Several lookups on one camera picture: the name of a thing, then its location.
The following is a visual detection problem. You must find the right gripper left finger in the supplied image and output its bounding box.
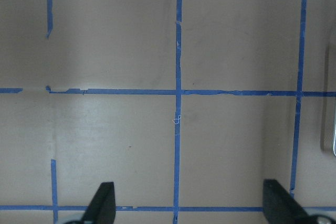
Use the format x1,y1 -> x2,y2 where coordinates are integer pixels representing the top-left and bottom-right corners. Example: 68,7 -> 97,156
81,182 -> 116,224

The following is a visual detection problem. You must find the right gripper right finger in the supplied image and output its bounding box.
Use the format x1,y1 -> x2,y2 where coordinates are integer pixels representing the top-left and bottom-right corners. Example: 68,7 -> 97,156
262,179 -> 315,224

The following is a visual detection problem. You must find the bottom wire mesh tray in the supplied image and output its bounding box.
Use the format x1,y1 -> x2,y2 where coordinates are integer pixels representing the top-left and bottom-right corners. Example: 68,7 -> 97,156
332,121 -> 336,157

